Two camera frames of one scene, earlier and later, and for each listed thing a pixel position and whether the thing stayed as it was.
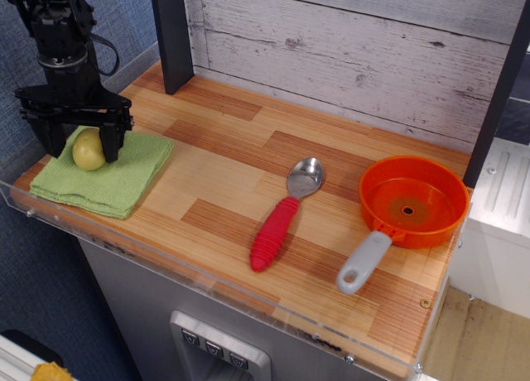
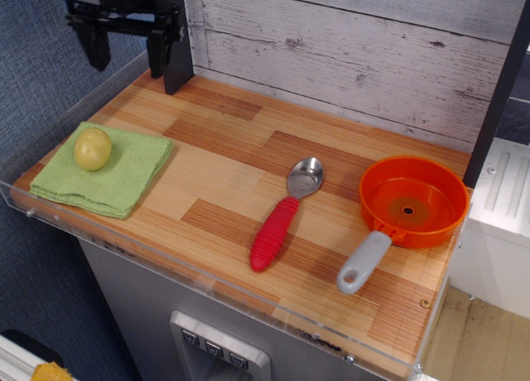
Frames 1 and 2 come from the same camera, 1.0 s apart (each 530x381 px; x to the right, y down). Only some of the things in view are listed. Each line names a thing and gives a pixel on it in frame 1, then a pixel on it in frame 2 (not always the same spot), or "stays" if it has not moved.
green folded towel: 112,190 stays
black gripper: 75,96 → 126,7
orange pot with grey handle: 415,201 stays
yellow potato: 89,151 stays
